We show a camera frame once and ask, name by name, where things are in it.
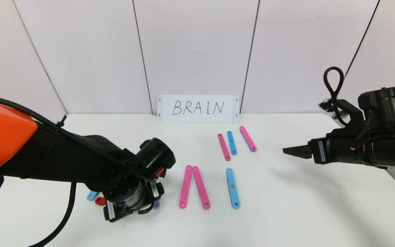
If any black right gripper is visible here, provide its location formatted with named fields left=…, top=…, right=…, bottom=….
left=283, top=131, right=366, bottom=165

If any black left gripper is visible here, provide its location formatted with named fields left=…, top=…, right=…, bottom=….
left=103, top=182, right=146, bottom=223

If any pink strip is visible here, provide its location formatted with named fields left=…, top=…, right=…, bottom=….
left=239, top=126, right=257, bottom=152
left=179, top=165, right=193, bottom=209
left=192, top=166, right=211, bottom=210
left=218, top=133, right=231, bottom=162

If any short blue strip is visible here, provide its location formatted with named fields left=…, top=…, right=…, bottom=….
left=227, top=131, right=237, bottom=155

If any white BRAIN word card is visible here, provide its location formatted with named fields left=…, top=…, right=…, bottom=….
left=157, top=95, right=240, bottom=123

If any blue strip with middle hole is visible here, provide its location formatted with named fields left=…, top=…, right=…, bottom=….
left=226, top=168, right=241, bottom=209

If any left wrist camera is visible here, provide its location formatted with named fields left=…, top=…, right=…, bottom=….
left=103, top=201, right=131, bottom=223

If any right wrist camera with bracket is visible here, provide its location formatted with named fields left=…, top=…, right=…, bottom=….
left=319, top=99, right=368, bottom=134

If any black looped right arm cable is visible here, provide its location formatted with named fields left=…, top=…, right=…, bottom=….
left=323, top=67, right=349, bottom=126

